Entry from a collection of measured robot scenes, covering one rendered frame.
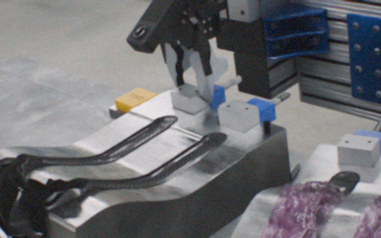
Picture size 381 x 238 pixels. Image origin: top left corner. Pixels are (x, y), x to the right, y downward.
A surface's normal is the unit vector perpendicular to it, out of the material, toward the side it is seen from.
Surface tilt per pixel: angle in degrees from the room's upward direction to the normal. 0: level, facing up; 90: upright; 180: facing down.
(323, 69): 90
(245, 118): 90
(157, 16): 31
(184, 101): 90
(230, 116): 90
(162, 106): 0
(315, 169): 0
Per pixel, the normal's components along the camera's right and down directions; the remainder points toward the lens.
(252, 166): 0.68, 0.24
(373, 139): -0.14, -0.88
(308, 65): -0.69, 0.41
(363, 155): -0.49, 0.46
